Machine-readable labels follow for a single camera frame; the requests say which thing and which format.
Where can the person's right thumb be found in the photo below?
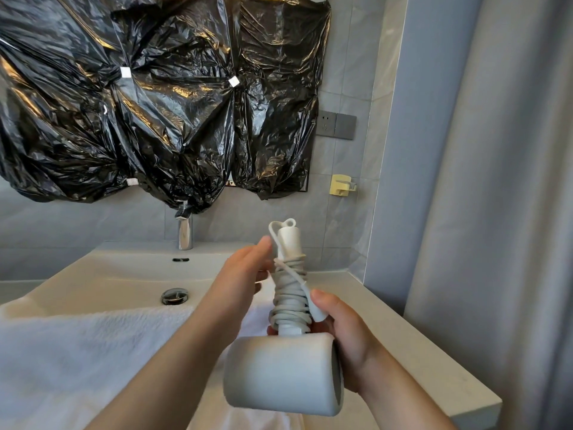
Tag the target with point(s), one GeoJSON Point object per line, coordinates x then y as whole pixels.
{"type": "Point", "coordinates": [324, 304]}

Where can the person's left hand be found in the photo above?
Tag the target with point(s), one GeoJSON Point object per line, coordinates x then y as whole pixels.
{"type": "Point", "coordinates": [232, 286]}

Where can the white towel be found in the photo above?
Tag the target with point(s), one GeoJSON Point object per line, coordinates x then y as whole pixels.
{"type": "Point", "coordinates": [67, 362]}

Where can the chrome faucet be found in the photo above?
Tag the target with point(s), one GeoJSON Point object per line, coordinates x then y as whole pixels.
{"type": "Point", "coordinates": [184, 232]}

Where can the white ceramic sink basin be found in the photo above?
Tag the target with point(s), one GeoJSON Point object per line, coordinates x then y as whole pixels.
{"type": "Point", "coordinates": [112, 277]}

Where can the person's right forearm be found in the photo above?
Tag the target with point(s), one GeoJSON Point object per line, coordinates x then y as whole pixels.
{"type": "Point", "coordinates": [403, 398]}

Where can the person's right hand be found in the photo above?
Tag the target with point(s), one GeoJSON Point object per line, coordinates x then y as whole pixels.
{"type": "Point", "coordinates": [351, 344]}

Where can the grey wall socket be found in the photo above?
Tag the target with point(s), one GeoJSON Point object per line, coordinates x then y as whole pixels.
{"type": "Point", "coordinates": [326, 124]}

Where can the black plastic bag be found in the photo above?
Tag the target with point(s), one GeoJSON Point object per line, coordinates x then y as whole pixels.
{"type": "Point", "coordinates": [277, 107]}
{"type": "Point", "coordinates": [179, 120]}
{"type": "Point", "coordinates": [49, 129]}

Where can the person's left fingers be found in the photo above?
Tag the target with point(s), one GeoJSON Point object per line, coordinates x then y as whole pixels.
{"type": "Point", "coordinates": [257, 253]}

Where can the grey curtain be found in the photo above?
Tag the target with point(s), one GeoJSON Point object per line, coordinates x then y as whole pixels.
{"type": "Point", "coordinates": [492, 196]}

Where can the white hair dryer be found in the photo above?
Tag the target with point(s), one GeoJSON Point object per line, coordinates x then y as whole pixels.
{"type": "Point", "coordinates": [277, 376]}

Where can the chrome sink drain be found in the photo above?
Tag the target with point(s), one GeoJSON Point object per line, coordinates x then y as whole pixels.
{"type": "Point", "coordinates": [174, 296]}

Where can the person's left forearm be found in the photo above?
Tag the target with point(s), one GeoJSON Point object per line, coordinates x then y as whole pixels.
{"type": "Point", "coordinates": [179, 367]}

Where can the yellow wall hook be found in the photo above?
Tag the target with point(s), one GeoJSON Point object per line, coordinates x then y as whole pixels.
{"type": "Point", "coordinates": [340, 185]}

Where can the grey wall switch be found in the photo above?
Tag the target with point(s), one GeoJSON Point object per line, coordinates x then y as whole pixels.
{"type": "Point", "coordinates": [346, 127]}

